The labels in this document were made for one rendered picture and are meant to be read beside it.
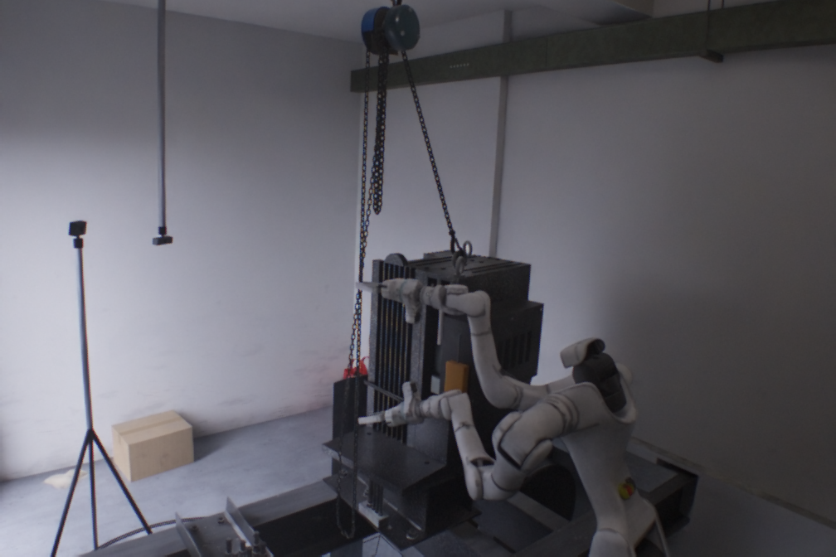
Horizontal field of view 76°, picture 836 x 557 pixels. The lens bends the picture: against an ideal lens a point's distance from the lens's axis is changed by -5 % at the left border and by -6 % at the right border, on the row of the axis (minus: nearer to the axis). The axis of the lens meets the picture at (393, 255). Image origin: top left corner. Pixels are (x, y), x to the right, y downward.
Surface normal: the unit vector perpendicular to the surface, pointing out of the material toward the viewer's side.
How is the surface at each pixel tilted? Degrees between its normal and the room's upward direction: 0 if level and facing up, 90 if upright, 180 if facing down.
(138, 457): 90
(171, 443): 90
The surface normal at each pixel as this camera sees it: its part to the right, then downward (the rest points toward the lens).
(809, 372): -0.80, 0.07
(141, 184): 0.59, 0.16
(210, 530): 0.04, -0.99
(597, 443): -0.39, 0.29
